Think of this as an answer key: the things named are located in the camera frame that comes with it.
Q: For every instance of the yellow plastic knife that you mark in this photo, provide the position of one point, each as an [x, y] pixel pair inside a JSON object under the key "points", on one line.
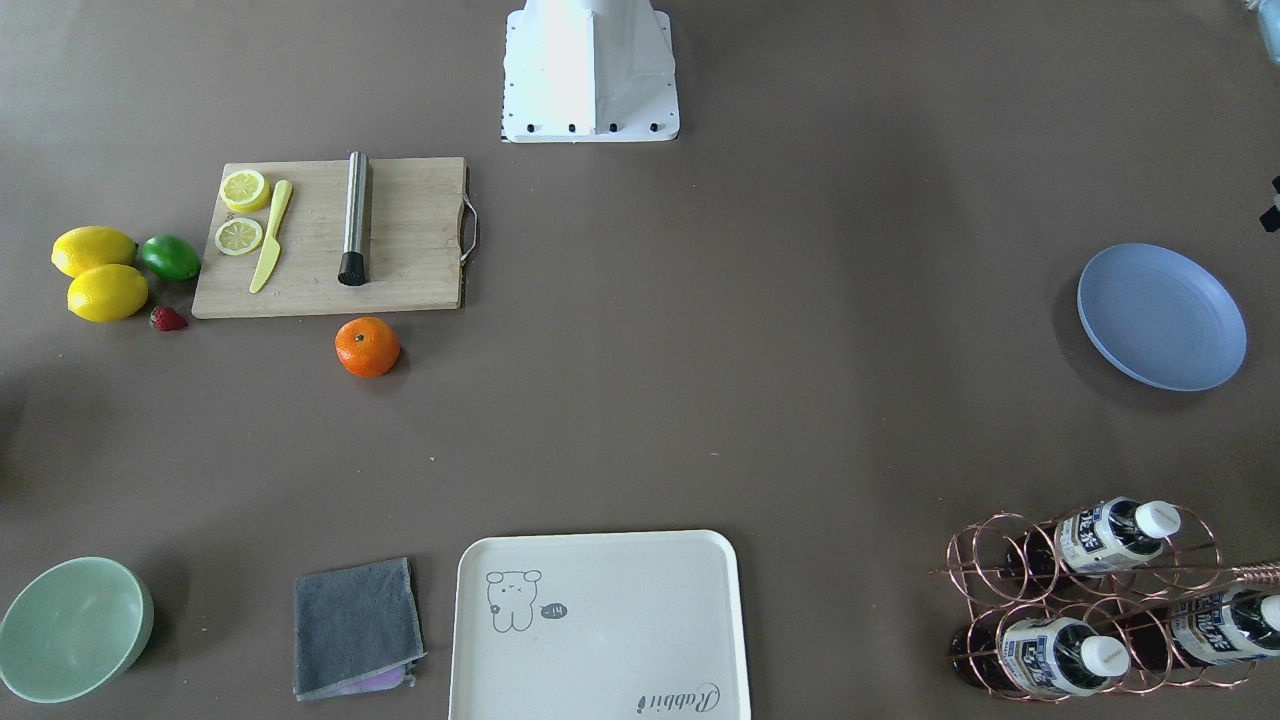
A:
{"points": [[271, 249]]}

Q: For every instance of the tea bottle top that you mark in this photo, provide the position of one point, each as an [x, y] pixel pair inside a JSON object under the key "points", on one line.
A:
{"points": [[1115, 535]]}

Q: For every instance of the orange mandarin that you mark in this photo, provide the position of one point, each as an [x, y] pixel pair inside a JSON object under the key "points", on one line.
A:
{"points": [[367, 347]]}

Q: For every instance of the steel muddler black tip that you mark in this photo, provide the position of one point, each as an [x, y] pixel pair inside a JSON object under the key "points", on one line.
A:
{"points": [[353, 264]]}

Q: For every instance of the lemon half near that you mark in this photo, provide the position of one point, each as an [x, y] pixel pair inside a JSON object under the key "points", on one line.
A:
{"points": [[238, 236]]}

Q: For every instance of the cream rabbit tray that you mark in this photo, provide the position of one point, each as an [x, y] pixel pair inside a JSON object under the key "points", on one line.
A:
{"points": [[635, 625]]}

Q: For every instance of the grey folded cloth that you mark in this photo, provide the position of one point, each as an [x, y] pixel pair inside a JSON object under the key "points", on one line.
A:
{"points": [[356, 630]]}

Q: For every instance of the wooden cutting board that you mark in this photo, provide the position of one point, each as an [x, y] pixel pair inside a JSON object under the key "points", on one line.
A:
{"points": [[414, 219]]}

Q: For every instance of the yellow lemon outer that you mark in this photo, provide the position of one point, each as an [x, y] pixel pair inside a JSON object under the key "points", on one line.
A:
{"points": [[84, 248]]}

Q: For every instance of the copper wire bottle rack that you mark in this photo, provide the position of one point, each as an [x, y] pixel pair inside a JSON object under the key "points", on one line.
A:
{"points": [[1192, 563]]}

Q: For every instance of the blue plate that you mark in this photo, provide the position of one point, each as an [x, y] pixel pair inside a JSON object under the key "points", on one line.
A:
{"points": [[1161, 318]]}

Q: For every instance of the green bowl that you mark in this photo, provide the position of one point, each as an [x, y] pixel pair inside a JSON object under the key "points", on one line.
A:
{"points": [[76, 627]]}

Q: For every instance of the tea bottle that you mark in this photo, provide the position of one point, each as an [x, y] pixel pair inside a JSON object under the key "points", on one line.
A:
{"points": [[1045, 659], [1115, 535], [1234, 626]]}

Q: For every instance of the red strawberry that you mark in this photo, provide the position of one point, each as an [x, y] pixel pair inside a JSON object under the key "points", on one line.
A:
{"points": [[166, 319]]}

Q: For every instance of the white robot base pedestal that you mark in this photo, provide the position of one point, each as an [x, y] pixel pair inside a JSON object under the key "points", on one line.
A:
{"points": [[589, 72]]}

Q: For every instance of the yellow lemon near strawberry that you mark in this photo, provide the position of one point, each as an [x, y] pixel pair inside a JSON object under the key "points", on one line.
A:
{"points": [[107, 293]]}

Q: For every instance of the green lime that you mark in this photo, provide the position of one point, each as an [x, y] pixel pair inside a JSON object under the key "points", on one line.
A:
{"points": [[170, 258]]}

